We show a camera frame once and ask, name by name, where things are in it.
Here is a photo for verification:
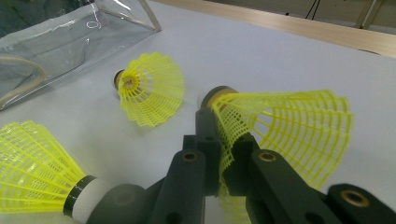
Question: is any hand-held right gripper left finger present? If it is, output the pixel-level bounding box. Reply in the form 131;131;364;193
183;106;224;197

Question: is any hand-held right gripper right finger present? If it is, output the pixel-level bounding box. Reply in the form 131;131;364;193
223;133;260;197

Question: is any yellow plastic shuttlecock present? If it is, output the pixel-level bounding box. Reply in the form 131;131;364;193
199;85;354;224
0;120;110;224
113;50;185;128

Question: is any clear plastic bag beige trim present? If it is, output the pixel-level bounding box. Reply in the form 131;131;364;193
0;0;163;111

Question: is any beige wooden cabinet desk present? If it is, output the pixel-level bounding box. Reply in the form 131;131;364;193
214;0;396;35

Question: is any black striped power cable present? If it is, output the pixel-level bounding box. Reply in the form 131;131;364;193
305;0;322;21

